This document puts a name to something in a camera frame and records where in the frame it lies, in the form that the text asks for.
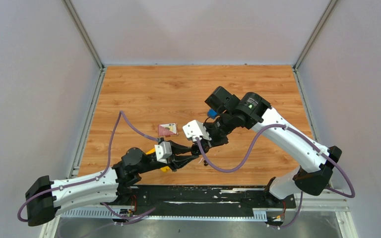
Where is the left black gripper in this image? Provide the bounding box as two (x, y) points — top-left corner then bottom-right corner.
(137, 139), (199, 174)

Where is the black earbud case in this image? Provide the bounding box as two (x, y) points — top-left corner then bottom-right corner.
(191, 144), (201, 156)

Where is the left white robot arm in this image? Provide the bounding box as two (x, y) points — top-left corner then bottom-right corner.
(24, 140), (201, 227)

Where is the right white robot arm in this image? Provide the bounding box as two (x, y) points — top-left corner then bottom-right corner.
(183, 86), (342, 207)

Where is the yellow triangular plastic piece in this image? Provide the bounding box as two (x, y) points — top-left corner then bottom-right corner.
(146, 148), (171, 172)

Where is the blue toy brick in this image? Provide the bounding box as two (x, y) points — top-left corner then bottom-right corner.
(207, 109), (218, 119)

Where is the pink snack packet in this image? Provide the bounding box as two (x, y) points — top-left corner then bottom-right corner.
(158, 123), (178, 137)

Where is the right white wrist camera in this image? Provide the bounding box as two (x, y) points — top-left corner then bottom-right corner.
(182, 120), (212, 142)

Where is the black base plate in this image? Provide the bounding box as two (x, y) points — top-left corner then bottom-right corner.
(100, 184), (297, 218)

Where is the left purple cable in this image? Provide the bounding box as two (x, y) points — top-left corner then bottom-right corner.
(17, 111), (162, 227)

